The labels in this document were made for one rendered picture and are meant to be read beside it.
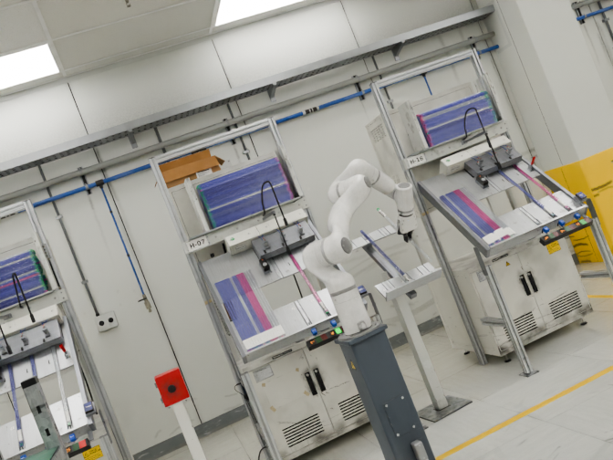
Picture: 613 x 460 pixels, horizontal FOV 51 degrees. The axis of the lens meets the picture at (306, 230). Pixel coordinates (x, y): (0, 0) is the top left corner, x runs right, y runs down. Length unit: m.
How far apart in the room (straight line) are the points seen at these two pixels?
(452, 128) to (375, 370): 1.98
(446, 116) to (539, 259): 1.06
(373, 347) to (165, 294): 2.75
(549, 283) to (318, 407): 1.62
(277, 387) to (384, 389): 1.02
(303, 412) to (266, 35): 3.27
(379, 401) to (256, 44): 3.64
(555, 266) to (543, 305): 0.25
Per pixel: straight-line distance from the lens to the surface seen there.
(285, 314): 3.35
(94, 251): 5.17
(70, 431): 3.25
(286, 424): 3.63
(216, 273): 3.60
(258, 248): 3.59
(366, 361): 2.66
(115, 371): 5.18
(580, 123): 5.95
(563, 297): 4.26
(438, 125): 4.15
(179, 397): 3.34
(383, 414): 2.72
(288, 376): 3.59
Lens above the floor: 1.17
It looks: level
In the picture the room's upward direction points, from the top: 22 degrees counter-clockwise
